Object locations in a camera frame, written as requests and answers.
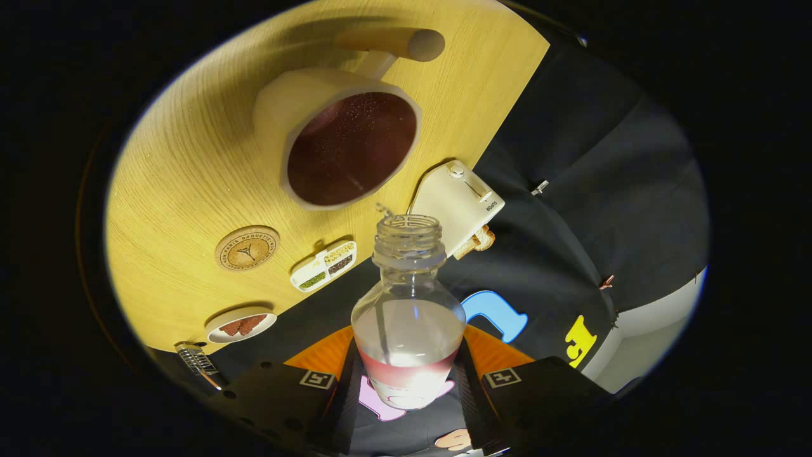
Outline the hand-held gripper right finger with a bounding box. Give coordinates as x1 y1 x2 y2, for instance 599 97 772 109
453 324 613 455

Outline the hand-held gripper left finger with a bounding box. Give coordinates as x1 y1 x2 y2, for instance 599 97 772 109
208 325 365 456

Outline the clear juice bottle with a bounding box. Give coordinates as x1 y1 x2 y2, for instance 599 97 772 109
351 214 467 411

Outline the round cork coaster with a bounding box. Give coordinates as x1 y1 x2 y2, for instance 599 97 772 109
214 225 280 272

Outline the white cup with wooden handle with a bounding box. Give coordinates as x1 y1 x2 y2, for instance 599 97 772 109
254 27 446 211

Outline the white divided seasoning dish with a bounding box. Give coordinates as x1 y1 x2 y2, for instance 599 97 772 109
291 240 358 293

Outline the white round plate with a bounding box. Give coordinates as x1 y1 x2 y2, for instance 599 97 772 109
205 306 278 345

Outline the white toaster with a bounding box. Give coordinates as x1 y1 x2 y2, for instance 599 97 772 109
409 160 506 258

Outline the black backdrop cloth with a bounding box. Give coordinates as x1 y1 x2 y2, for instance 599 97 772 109
149 38 710 457

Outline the wooden table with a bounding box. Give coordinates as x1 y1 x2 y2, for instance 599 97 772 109
105 0 551 355

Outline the metal wire rack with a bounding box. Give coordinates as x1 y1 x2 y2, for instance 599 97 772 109
174 341 223 389

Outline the white toaster cable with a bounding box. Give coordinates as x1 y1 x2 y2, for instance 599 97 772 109
406 170 440 216

